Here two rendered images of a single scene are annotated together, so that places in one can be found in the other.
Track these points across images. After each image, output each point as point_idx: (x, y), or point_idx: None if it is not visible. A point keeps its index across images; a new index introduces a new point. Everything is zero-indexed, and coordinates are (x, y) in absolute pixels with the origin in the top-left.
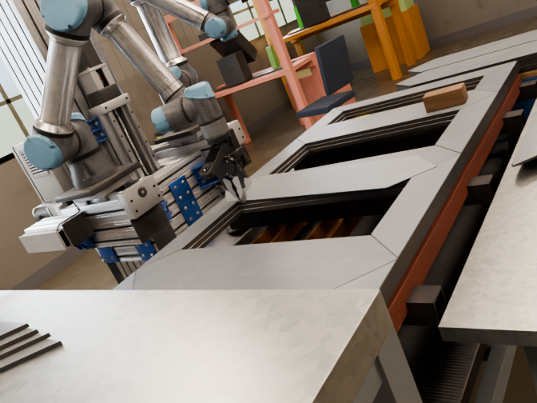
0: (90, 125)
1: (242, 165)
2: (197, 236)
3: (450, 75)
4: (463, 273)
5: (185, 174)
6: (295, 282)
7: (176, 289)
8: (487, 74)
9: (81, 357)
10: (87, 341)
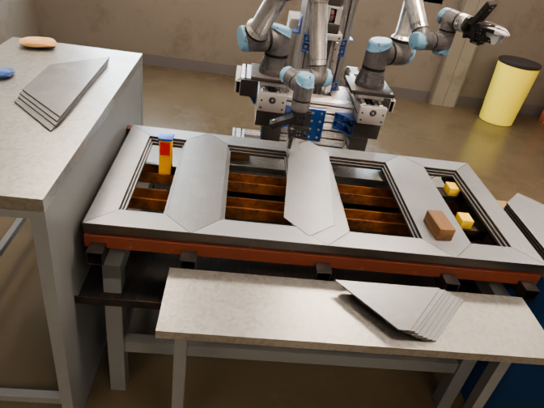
0: (308, 38)
1: (299, 137)
2: (244, 146)
3: (524, 225)
4: (218, 272)
5: (328, 111)
6: (176, 199)
7: (76, 150)
8: (512, 248)
9: (38, 140)
10: (49, 138)
